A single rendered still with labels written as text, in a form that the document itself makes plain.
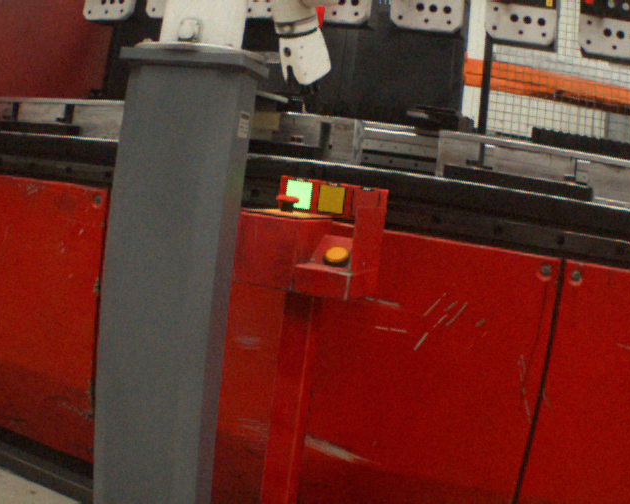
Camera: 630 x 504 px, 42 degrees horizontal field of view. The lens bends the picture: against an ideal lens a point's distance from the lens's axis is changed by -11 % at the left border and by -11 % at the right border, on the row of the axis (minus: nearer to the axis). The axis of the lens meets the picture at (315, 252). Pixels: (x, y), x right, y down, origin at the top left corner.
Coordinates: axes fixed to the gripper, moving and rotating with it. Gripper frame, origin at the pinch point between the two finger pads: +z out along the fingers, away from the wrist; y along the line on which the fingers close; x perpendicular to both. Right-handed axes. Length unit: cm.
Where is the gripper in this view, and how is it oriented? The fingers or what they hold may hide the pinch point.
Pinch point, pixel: (312, 101)
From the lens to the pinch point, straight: 176.9
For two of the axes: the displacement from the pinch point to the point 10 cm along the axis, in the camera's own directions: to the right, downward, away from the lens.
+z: 1.8, 8.6, 4.7
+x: -8.3, -1.3, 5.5
